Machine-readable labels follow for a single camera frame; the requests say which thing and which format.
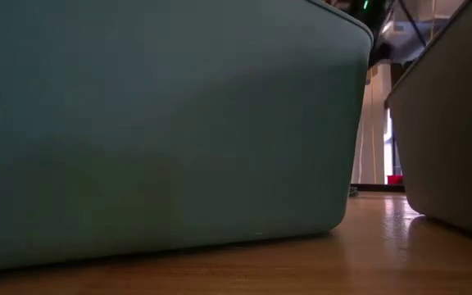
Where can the black aluminium table frame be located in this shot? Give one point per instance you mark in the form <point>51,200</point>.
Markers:
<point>375,188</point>

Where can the teal plastic bin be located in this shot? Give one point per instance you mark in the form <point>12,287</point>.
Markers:
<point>158,123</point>

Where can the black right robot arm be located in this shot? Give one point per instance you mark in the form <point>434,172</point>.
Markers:
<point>375,16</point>

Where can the red box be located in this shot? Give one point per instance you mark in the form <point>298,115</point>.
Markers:
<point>394,179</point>

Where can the light blue plastic bin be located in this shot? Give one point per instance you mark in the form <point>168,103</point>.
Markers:
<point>453,143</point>

